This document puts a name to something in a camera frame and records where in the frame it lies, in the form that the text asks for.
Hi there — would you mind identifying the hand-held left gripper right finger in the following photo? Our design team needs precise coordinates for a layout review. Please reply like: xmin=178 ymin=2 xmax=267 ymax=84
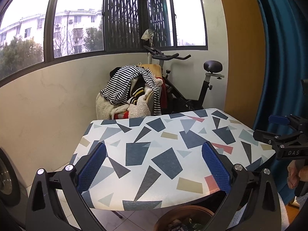
xmin=202 ymin=141 xmax=283 ymax=231

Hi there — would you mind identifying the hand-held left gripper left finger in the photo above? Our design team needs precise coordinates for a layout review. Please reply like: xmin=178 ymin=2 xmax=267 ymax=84
xmin=25 ymin=142 xmax=107 ymax=231

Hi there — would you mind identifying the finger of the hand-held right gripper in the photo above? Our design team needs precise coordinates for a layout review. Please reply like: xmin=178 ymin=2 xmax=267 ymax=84
xmin=253 ymin=129 xmax=308 ymax=148
xmin=268 ymin=114 xmax=308 ymax=131

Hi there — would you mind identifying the brown round bin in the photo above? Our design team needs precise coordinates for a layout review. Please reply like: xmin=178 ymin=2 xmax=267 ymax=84
xmin=153 ymin=206 xmax=216 ymax=231

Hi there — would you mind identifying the person's right hand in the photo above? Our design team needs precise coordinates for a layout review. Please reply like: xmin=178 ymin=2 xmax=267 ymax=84
xmin=287 ymin=160 xmax=308 ymax=189

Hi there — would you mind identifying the geometric patterned table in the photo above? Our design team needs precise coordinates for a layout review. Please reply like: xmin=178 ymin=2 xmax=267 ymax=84
xmin=71 ymin=108 xmax=277 ymax=211

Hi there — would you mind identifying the blue curtain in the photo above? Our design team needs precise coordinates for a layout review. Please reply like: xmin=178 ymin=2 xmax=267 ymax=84
xmin=249 ymin=0 xmax=308 ymax=205

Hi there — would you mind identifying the black exercise bike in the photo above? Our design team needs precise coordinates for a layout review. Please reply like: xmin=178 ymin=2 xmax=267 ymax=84
xmin=143 ymin=44 xmax=225 ymax=115

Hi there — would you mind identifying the cream fleece jacket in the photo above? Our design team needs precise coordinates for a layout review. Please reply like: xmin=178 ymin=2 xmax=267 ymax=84
xmin=96 ymin=77 xmax=164 ymax=121

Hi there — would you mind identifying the wooden partition panel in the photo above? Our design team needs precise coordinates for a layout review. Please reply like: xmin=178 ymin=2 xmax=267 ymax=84
xmin=215 ymin=0 xmax=267 ymax=129

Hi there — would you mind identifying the grey washing machine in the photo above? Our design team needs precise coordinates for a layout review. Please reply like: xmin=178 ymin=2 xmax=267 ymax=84
xmin=0 ymin=147 xmax=22 ymax=206

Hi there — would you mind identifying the black garment with yellow stripes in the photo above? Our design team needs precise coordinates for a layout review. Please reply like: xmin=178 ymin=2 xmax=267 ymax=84
xmin=127 ymin=77 xmax=151 ymax=105

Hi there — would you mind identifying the red cloth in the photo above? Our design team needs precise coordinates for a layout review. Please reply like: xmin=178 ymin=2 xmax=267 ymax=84
xmin=160 ymin=82 xmax=167 ymax=110

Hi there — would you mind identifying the black white striped shirt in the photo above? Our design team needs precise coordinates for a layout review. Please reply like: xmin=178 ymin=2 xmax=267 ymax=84
xmin=100 ymin=65 xmax=162 ymax=116

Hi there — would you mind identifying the yellow wooden chair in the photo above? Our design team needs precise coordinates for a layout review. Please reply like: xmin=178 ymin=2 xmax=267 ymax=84
xmin=96 ymin=64 xmax=169 ymax=121

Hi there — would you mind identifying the white cloth on stand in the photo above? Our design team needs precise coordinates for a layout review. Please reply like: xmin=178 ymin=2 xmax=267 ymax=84
xmin=141 ymin=29 xmax=156 ymax=47

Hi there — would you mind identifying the dark framed window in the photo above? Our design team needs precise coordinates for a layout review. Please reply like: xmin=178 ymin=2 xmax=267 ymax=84
xmin=0 ymin=0 xmax=208 ymax=87

